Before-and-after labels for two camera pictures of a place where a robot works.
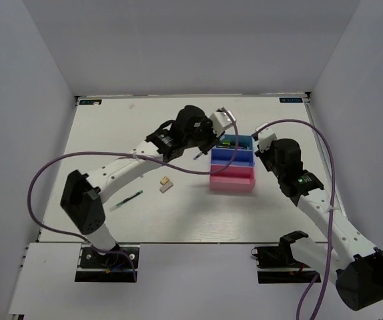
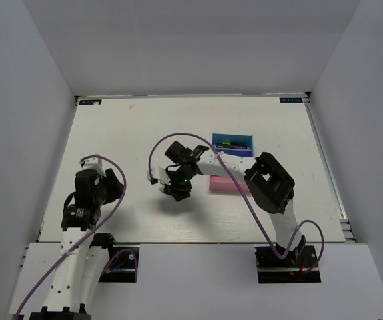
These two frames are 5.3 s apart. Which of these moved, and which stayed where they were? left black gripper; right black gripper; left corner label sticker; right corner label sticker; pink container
Moved: left black gripper; right black gripper
Stayed: right corner label sticker; left corner label sticker; pink container
